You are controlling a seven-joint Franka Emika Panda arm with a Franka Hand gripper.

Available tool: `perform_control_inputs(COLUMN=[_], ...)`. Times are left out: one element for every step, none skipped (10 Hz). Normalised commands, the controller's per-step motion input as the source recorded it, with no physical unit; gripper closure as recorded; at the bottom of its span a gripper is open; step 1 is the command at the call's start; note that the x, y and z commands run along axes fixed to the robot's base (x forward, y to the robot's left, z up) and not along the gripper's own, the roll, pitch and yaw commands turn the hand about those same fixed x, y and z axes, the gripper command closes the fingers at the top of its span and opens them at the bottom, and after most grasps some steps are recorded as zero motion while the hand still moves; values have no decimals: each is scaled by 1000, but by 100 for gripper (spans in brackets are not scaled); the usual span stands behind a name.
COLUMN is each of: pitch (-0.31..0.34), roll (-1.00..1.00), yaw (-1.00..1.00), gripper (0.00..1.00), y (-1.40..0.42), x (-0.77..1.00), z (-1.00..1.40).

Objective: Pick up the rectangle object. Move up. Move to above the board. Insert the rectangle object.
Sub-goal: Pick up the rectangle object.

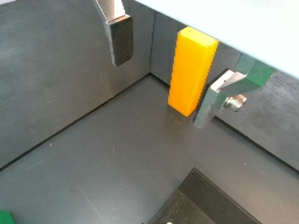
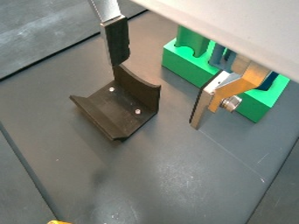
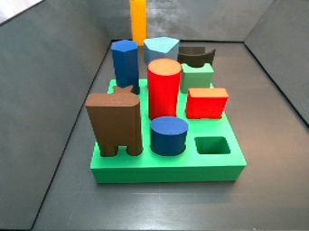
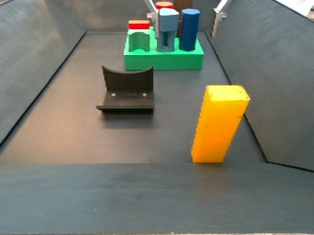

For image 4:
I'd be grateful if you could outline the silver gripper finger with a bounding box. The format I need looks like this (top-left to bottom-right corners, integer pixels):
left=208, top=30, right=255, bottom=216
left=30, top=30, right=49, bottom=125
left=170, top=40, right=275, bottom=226
left=142, top=0, right=158, bottom=38
left=211, top=0, right=229, bottom=38

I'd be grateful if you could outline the yellow rectangular block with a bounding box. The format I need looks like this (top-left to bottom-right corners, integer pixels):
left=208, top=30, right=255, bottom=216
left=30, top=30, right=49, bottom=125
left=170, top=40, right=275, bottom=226
left=190, top=85, right=249, bottom=163

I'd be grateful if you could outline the green shape board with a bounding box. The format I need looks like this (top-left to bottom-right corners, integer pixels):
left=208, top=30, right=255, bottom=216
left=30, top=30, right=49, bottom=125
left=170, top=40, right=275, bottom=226
left=124, top=28, right=202, bottom=71

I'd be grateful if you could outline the red cylinder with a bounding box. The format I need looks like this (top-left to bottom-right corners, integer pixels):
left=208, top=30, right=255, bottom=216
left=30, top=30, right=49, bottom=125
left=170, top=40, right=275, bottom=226
left=154, top=1, right=172, bottom=9

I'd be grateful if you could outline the small red block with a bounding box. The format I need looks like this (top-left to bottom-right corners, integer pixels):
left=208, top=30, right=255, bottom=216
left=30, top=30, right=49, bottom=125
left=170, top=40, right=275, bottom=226
left=126, top=19, right=149, bottom=29

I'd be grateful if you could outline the dark blue hexagonal prism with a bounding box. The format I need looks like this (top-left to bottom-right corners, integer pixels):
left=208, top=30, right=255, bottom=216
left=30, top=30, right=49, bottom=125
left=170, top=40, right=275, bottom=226
left=178, top=8, right=200, bottom=51

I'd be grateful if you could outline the green arch block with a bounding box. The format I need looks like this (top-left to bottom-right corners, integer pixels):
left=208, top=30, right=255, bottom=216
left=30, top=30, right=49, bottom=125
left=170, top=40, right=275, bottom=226
left=126, top=29, right=149, bottom=52

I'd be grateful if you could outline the black curved stand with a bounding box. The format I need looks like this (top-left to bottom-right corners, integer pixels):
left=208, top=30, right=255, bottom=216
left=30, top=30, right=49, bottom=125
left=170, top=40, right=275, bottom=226
left=96, top=66, right=154, bottom=112

